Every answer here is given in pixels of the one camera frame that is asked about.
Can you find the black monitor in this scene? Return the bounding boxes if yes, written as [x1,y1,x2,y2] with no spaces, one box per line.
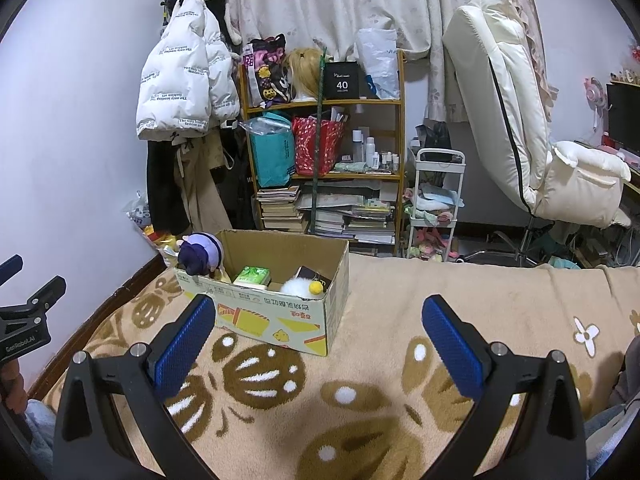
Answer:
[606,81,640,153]

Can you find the white padded chair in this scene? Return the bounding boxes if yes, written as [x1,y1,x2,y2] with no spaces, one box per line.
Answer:
[442,0,633,267]

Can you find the pile of pastel cloths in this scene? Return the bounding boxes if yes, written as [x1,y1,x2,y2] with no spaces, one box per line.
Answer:
[407,185,463,261]

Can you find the teal bag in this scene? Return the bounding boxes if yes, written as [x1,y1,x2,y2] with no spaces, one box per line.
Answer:
[240,112,296,188]

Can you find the hanging coats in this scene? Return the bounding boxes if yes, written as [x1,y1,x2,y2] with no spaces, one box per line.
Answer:
[172,130,236,233]

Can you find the person's left hand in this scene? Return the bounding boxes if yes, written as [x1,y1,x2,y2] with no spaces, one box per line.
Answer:
[0,357,29,415]

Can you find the green tissue pack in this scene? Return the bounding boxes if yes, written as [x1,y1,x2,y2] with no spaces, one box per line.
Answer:
[232,266,272,289]

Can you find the dark wooden bed frame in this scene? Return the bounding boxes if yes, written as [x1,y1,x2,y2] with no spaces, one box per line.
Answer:
[27,254,168,401]

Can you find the printed cardboard box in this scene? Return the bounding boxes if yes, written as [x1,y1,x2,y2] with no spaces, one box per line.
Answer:
[174,229,350,357]

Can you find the pink swirl plush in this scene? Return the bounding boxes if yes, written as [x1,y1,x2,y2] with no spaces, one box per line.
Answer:
[279,277,313,296]

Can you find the pink desk fan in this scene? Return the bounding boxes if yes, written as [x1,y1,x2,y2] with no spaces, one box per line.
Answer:
[582,76,612,131]

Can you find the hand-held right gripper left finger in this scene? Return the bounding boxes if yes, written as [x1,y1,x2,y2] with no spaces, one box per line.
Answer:
[52,293,217,480]

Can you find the black hanging garment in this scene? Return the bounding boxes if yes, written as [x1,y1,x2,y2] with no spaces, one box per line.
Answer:
[215,125,258,231]

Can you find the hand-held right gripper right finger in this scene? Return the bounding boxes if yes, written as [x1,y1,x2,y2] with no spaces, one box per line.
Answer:
[421,294,587,480]

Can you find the purple-haired plush doll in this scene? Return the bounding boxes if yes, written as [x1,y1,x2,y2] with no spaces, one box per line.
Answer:
[177,232,225,277]

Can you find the floral beige curtain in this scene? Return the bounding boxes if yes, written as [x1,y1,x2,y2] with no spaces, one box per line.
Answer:
[227,0,556,121]

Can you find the person's jeans leg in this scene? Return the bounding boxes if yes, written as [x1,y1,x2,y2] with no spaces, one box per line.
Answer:
[584,400,640,479]
[22,400,56,480]

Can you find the group of white bottles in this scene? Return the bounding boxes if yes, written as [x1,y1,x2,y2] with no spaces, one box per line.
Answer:
[351,129,401,171]

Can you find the person's right jeans leg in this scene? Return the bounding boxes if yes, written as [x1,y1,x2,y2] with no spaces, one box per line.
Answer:
[584,400,640,479]

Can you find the wooden shelf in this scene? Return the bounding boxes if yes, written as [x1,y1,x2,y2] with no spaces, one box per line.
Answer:
[239,50,406,256]

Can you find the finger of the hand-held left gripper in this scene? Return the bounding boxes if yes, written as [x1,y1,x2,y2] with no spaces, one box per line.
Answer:
[0,275,67,322]
[0,255,24,288]

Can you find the white plastic bag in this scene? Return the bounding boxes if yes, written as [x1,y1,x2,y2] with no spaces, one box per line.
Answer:
[355,27,401,101]

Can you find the black pink patterned bag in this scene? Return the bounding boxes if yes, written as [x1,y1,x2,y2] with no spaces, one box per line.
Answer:
[243,34,293,108]

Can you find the stack of books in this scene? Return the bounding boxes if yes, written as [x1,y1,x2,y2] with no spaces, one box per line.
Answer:
[256,182,398,247]

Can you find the green pole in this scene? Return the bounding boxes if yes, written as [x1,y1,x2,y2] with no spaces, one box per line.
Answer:
[309,46,328,235]

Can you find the white puffer jacket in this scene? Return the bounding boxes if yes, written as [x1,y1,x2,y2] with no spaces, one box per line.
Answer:
[136,0,241,141]

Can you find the red patterned bag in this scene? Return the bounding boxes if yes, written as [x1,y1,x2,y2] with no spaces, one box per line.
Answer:
[291,115,346,177]

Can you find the person's left jeans leg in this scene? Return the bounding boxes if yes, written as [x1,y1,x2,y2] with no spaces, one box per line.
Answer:
[22,400,56,480]

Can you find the blonde wig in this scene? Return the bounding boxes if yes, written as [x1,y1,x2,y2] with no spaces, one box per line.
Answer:
[285,47,323,103]

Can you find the white trolley cart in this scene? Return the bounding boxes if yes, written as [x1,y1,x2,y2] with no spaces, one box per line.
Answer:
[406,147,467,261]

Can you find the beige patterned blanket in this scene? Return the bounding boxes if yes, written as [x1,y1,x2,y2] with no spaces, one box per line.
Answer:
[42,252,640,480]

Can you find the black square box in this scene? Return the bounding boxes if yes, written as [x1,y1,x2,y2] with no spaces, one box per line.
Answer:
[321,61,362,100]

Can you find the black hanging coat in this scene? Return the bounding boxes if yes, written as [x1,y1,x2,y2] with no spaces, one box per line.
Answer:
[146,137,191,236]

